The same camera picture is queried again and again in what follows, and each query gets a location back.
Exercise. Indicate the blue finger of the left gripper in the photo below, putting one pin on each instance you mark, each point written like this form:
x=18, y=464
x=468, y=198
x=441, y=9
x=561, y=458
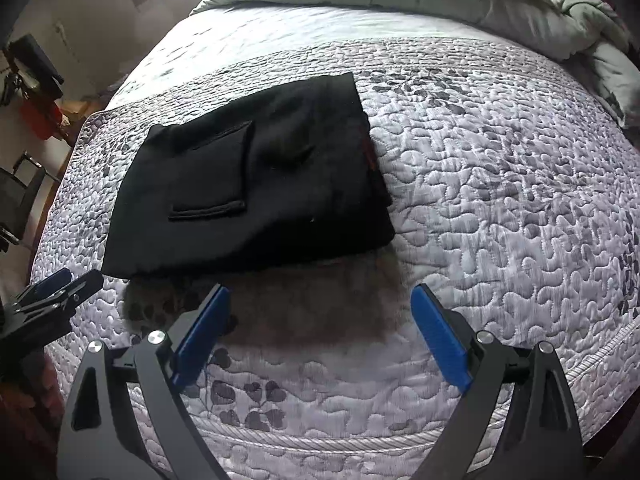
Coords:
x=48, y=286

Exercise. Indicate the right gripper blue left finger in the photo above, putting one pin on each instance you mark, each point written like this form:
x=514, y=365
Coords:
x=100, y=437

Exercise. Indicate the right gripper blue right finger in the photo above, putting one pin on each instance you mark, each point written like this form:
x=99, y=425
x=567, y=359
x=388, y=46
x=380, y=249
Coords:
x=540, y=438

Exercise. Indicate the black pants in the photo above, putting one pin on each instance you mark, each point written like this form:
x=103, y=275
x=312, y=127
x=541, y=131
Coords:
x=284, y=176

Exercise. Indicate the black metal chair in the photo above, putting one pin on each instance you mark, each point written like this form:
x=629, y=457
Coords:
x=17, y=199

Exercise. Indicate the coat rack with clothes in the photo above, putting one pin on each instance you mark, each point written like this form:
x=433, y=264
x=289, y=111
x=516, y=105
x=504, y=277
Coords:
x=31, y=77

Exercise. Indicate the grey quilted bedspread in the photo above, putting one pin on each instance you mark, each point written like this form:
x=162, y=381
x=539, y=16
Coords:
x=515, y=199

